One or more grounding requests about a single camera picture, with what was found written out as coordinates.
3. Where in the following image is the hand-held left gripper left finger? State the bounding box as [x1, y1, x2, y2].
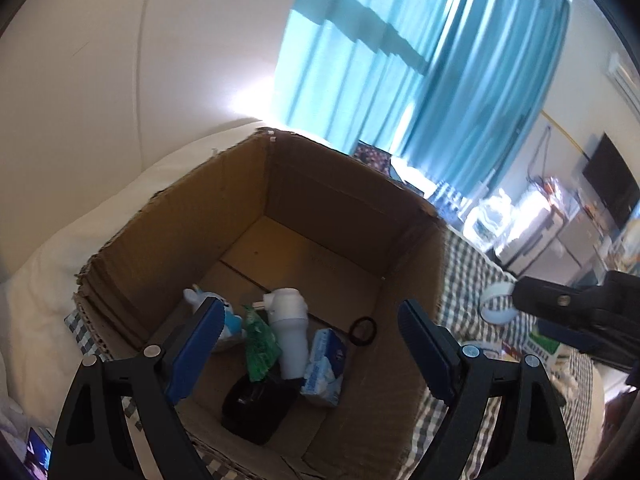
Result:
[50, 296, 227, 480]

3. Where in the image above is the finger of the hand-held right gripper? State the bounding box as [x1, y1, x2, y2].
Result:
[537, 317, 607, 362]
[512, 276, 608, 322]

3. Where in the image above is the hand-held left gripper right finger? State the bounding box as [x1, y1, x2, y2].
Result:
[397, 298, 573, 480]

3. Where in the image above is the white blue toy figure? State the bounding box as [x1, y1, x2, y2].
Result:
[182, 287, 246, 353]

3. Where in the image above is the white tape roll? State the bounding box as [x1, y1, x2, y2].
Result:
[480, 282, 521, 324]

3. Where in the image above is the green foil packet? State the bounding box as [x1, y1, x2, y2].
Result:
[242, 305, 281, 382]

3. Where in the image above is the black hair tie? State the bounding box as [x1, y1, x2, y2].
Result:
[349, 316, 377, 347]

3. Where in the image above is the black fabric pouch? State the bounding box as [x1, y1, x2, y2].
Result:
[221, 375, 301, 446]

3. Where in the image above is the white handheld device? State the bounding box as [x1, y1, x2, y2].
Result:
[252, 287, 311, 380]

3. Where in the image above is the blue tissue packet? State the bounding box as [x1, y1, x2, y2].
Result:
[300, 328, 349, 407]

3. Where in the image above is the brown cardboard box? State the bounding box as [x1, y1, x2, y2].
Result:
[75, 127, 448, 480]

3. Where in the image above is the silver small fridge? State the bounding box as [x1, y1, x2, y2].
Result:
[552, 205, 601, 286]

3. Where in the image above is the white suitcase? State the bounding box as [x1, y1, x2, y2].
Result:
[500, 195, 566, 271]

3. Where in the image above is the grey white checkered cloth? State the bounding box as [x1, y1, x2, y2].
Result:
[64, 232, 603, 480]

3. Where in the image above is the large clear water jug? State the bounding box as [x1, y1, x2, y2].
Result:
[462, 195, 516, 251]

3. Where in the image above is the clear plastic bag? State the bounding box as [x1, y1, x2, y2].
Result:
[532, 175, 568, 206]

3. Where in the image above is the pack of water bottles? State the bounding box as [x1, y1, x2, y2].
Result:
[430, 182, 473, 221]

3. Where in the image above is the small lit screen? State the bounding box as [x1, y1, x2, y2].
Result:
[25, 427, 53, 471]

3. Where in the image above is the dark dotted bag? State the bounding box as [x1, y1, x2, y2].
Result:
[354, 142, 391, 176]

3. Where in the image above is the white air conditioner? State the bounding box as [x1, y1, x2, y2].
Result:
[605, 52, 640, 111]

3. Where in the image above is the teal window curtain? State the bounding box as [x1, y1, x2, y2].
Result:
[274, 0, 573, 201]

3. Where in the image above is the black wall television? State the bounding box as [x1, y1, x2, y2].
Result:
[582, 132, 632, 231]

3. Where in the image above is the black wall cable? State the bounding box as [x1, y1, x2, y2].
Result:
[527, 127, 553, 181]

